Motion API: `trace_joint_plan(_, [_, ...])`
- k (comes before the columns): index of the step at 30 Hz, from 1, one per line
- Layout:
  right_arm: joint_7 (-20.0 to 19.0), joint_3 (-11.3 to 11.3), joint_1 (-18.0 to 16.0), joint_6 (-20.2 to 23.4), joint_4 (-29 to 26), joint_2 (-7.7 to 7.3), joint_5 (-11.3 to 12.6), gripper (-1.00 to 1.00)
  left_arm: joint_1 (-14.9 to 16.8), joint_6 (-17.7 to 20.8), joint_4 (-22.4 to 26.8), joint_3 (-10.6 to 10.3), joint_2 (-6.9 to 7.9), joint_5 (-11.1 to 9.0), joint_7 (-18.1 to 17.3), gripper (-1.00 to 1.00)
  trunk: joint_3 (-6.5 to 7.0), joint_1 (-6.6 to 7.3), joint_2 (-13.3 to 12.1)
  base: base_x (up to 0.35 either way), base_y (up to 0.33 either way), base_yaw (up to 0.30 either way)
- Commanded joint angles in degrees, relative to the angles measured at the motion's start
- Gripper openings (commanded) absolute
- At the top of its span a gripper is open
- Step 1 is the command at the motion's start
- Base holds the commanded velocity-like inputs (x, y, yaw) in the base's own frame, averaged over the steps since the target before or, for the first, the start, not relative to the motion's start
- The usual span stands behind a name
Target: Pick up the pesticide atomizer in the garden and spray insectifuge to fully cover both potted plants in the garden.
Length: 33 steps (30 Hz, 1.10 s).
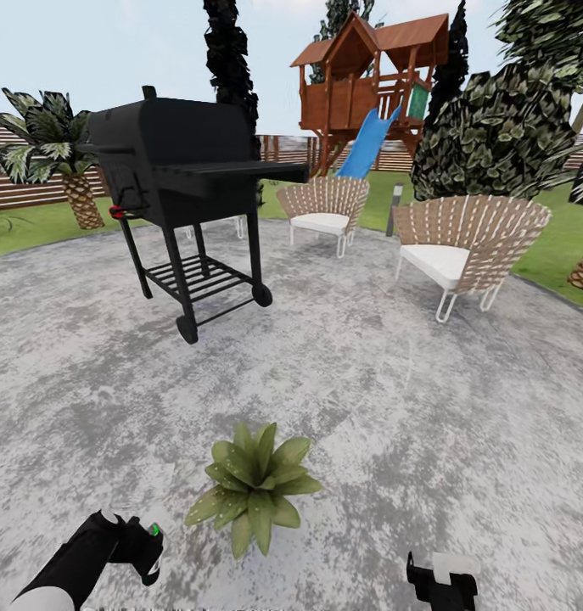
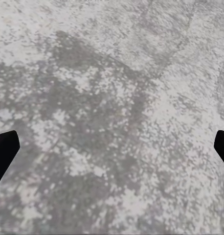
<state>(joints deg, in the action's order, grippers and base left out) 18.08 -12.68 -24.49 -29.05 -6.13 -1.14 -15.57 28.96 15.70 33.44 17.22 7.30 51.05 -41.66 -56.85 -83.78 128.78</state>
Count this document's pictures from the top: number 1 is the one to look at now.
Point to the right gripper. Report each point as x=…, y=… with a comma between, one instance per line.
x=461, y=591

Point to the pot plant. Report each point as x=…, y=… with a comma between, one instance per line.
x=253, y=481

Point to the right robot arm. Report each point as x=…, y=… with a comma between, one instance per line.
x=450, y=585

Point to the tree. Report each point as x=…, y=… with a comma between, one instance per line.
x=339, y=10
x=450, y=76
x=227, y=44
x=548, y=29

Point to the insectifuge atomizer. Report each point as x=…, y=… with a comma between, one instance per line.
x=152, y=576

